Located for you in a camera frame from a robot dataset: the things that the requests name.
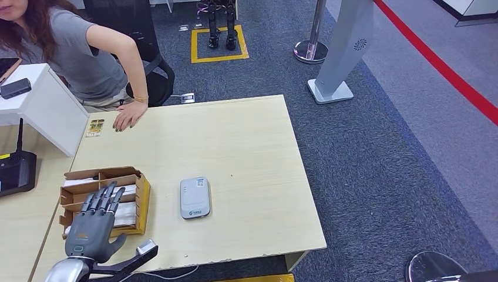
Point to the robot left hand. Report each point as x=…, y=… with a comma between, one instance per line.
x=91, y=233

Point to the person's left hand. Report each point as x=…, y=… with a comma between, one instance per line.
x=130, y=115

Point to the person's left forearm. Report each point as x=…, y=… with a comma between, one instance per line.
x=138, y=74

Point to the white card stack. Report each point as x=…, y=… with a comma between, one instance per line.
x=126, y=211
x=129, y=190
x=124, y=222
x=77, y=182

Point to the gold printed key card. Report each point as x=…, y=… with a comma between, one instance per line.
x=94, y=127

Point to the cardboard card organizer box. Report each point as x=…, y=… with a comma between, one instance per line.
x=142, y=210

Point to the person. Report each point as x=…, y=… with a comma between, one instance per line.
x=81, y=62

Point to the grey card reader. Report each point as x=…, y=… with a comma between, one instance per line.
x=194, y=198

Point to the black office chair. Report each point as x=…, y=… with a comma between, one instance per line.
x=155, y=81

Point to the metal floor socket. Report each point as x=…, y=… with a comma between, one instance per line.
x=183, y=27
x=198, y=25
x=188, y=97

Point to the black router with antenna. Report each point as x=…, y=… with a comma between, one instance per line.
x=17, y=171

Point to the yellow floor tape square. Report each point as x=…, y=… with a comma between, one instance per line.
x=219, y=58

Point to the small black device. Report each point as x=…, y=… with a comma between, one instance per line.
x=14, y=88

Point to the black humanoid robot legs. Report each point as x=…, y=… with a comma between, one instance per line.
x=212, y=27

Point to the tablet with brown edge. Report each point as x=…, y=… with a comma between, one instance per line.
x=7, y=66

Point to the yellow floor tape strip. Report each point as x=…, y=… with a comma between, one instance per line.
x=256, y=278

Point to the chrome stanchion pole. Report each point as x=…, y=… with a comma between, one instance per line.
x=311, y=48

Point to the white table leg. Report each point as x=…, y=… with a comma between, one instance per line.
x=295, y=260

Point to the grey kiosk stand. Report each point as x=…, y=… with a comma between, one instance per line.
x=342, y=43

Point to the red floor tape line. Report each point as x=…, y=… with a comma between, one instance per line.
x=439, y=64

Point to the chrome round base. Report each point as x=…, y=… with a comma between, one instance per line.
x=432, y=266

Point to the white counter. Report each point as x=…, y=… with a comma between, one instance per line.
x=474, y=7

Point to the black camera bracket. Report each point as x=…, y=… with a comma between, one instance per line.
x=124, y=262

